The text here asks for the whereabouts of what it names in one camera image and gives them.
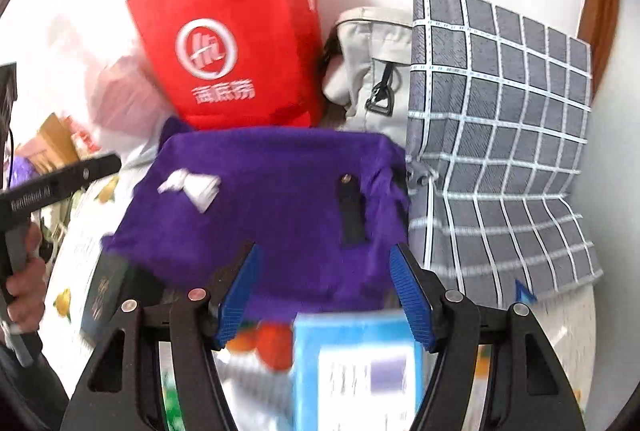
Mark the purple cloth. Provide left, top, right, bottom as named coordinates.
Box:
left=100, top=116, right=413, bottom=332

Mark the person's left hand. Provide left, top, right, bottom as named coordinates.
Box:
left=2, top=223, right=49, bottom=335

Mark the cardboard box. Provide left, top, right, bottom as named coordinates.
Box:
left=39, top=111, right=97, bottom=162

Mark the black cable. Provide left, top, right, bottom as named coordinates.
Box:
left=5, top=125, right=17, bottom=192

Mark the orange snack packet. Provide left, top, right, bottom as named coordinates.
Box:
left=227, top=321, right=296, bottom=373

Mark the fruit print tablecloth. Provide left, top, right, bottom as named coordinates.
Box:
left=42, top=151, right=601, bottom=431

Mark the purple plush toy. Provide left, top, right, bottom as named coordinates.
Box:
left=10, top=156, right=37, bottom=182

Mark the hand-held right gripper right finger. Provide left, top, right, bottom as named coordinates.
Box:
left=389, top=242, right=587, bottom=431

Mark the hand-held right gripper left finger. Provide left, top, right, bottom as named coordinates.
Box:
left=60, top=241, right=264, bottom=431

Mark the red paper bag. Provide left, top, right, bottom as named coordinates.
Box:
left=126, top=0, right=326, bottom=132

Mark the dark green booklet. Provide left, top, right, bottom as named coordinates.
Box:
left=80, top=253, right=137, bottom=347

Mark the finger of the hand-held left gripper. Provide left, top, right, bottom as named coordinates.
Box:
left=56, top=154, right=123, bottom=190

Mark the blue paper piece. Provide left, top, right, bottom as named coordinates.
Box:
left=514, top=280, right=539, bottom=305

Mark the small white knotted cloth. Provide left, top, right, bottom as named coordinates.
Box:
left=157, top=168, right=222, bottom=214

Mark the white plastic bag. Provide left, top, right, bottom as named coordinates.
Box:
left=47, top=11, right=171, bottom=162

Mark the light blue box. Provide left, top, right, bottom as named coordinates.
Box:
left=292, top=308, right=426, bottom=431

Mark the beige canvas bag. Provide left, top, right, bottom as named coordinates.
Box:
left=320, top=7, right=416, bottom=146

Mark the black strap with snap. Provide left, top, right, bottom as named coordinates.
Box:
left=340, top=173, right=369, bottom=248

